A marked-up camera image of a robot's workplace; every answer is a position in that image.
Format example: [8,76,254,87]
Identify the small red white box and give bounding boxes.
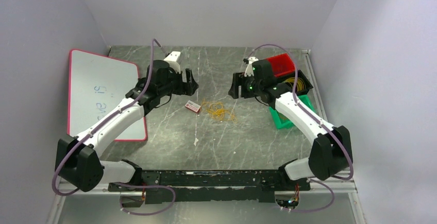
[185,100,201,113]

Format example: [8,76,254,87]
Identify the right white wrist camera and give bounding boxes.
[243,57,259,77]

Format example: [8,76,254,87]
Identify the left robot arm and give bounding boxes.
[52,60,198,195]

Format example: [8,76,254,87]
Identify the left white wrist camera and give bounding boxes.
[164,51,181,74]

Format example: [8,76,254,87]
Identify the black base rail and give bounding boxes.
[108,169,310,204]

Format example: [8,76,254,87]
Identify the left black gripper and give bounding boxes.
[158,66,198,97]

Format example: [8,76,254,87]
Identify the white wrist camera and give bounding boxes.
[243,57,259,77]
[164,51,181,74]

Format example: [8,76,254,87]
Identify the yellow cable coil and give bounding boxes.
[286,77,307,94]

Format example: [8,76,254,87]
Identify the green plastic bin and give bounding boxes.
[268,95,315,130]

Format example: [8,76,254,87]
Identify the black plastic bin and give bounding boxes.
[284,70,313,96]

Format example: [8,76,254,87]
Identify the orange yellow cables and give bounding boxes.
[199,99,238,124]

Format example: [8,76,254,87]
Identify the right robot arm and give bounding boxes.
[228,58,354,190]

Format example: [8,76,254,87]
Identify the red plastic bin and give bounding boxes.
[266,53,295,78]

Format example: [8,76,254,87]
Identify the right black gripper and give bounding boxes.
[228,72,263,99]

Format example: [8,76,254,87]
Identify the white board pink rim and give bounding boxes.
[67,49,140,135]

